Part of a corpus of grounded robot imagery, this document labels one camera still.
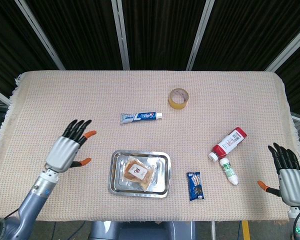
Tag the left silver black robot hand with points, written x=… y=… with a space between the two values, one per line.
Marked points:
x=62 y=155

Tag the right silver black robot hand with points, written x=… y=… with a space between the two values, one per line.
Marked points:
x=293 y=186

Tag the bread with white label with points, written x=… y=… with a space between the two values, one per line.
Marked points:
x=137 y=172

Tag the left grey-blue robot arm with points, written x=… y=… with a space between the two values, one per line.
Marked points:
x=30 y=200

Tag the rectangular stainless steel tray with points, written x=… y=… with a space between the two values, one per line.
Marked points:
x=162 y=175

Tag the small white green bottle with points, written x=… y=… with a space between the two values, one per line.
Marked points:
x=230 y=172

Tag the beige woven tablecloth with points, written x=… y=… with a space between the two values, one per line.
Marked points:
x=90 y=95

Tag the red bottle with white cap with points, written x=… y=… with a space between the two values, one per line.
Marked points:
x=227 y=145

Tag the blue white toothpaste tube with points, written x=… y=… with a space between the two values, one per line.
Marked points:
x=140 y=117

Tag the blue cookie snack pack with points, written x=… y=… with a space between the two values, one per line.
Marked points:
x=195 y=187

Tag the grey-blue robot torso base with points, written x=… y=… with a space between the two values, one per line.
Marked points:
x=140 y=231

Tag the yellow packing tape roll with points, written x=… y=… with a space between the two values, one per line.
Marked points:
x=177 y=105

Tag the dark pleated backdrop curtain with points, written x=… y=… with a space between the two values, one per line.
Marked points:
x=160 y=32

